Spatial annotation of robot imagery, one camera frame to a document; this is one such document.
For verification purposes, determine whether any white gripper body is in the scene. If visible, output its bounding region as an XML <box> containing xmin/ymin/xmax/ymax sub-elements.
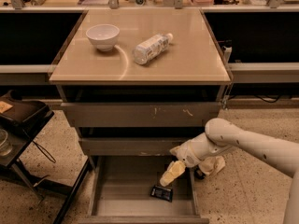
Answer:
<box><xmin>169</xmin><ymin>133</ymin><xmax>216</xmax><ymax>169</ymax></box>

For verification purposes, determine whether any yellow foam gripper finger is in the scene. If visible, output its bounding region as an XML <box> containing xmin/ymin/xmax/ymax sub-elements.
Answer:
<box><xmin>160</xmin><ymin>161</ymin><xmax>186</xmax><ymax>187</ymax></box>

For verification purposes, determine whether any dark rxbar blueberry wrapper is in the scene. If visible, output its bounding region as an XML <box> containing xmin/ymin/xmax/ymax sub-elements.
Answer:
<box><xmin>150</xmin><ymin>186</ymin><xmax>173</xmax><ymax>202</ymax></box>

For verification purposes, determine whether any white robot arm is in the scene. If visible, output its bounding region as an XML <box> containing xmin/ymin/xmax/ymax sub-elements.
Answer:
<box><xmin>160</xmin><ymin>118</ymin><xmax>299</xmax><ymax>224</ymax></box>

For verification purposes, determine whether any open bottom drawer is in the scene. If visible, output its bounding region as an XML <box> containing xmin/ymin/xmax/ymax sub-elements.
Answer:
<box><xmin>78</xmin><ymin>156</ymin><xmax>209</xmax><ymax>224</ymax></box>

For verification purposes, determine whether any grey top drawer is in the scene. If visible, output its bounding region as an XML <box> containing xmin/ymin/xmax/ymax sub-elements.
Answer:
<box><xmin>62</xmin><ymin>102</ymin><xmax>221</xmax><ymax>128</ymax></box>

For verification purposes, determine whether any grey drawer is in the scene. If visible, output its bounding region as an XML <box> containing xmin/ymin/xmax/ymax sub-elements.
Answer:
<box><xmin>62</xmin><ymin>102</ymin><xmax>221</xmax><ymax>128</ymax></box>
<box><xmin>79</xmin><ymin>127</ymin><xmax>204</xmax><ymax>156</ymax></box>

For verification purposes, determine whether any grey drawer cabinet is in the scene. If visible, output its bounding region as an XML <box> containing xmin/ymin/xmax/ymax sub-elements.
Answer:
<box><xmin>48</xmin><ymin>7</ymin><xmax>234</xmax><ymax>224</ymax></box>

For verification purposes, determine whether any grey middle drawer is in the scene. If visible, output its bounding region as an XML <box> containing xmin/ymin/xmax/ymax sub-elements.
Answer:
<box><xmin>79</xmin><ymin>127</ymin><xmax>204</xmax><ymax>156</ymax></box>

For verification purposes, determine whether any crumpled white paper bag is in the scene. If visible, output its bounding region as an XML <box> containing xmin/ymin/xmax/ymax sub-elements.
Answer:
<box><xmin>198</xmin><ymin>156</ymin><xmax>225</xmax><ymax>176</ymax></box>

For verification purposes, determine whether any small white bottle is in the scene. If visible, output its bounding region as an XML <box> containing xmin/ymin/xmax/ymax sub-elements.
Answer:
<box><xmin>222</xmin><ymin>46</ymin><xmax>233</xmax><ymax>63</ymax></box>

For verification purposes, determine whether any clear plastic water bottle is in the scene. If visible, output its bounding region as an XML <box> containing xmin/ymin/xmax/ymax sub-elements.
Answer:
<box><xmin>133</xmin><ymin>34</ymin><xmax>173</xmax><ymax>65</ymax></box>

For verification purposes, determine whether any white ceramic bowl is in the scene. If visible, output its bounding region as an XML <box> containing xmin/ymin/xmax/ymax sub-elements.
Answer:
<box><xmin>86</xmin><ymin>24</ymin><xmax>120</xmax><ymax>51</ymax></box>

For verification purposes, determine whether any black side cart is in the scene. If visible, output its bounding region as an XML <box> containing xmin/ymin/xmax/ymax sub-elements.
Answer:
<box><xmin>0</xmin><ymin>90</ymin><xmax>73</xmax><ymax>201</ymax></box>

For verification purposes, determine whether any clear glass jar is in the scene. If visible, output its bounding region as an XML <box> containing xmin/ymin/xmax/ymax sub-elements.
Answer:
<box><xmin>0</xmin><ymin>129</ymin><xmax>13</xmax><ymax>157</ymax></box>

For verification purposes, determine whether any black cable loop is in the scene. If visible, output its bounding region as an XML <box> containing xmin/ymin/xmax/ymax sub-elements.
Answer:
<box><xmin>31</xmin><ymin>139</ymin><xmax>58</xmax><ymax>164</ymax></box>

